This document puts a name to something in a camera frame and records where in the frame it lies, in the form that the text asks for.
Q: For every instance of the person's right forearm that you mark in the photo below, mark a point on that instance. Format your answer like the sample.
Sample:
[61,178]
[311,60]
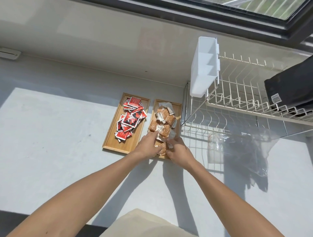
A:
[232,207]

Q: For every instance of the bamboo tray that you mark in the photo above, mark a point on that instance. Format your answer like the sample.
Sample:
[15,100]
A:
[115,144]
[155,103]

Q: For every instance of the beige shirt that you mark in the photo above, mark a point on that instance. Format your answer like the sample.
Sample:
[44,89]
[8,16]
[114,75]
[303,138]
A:
[144,224]

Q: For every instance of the person's right hand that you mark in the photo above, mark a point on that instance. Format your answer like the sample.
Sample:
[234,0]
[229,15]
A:
[182,155]

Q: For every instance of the white plastic utensil holder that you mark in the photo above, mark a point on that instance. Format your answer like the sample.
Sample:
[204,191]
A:
[200,83]

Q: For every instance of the person's left hand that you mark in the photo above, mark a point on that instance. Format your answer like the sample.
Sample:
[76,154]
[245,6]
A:
[146,146]

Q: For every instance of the white stair railing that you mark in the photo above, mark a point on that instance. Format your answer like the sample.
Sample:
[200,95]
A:
[269,7]

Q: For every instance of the pile of red packets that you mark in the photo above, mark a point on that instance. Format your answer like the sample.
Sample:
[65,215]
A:
[129,119]

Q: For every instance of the person's left forearm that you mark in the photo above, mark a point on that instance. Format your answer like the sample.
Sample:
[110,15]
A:
[80,195]

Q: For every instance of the pile of brown packets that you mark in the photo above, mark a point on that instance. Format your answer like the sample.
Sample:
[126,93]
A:
[166,119]

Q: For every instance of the white wall fitting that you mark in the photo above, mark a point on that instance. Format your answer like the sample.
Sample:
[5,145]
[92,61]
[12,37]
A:
[9,53]

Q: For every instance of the black window frame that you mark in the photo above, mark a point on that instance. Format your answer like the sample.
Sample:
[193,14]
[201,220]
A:
[220,19]

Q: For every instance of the brown snack packet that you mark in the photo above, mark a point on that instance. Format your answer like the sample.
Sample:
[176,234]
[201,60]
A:
[163,148]
[163,133]

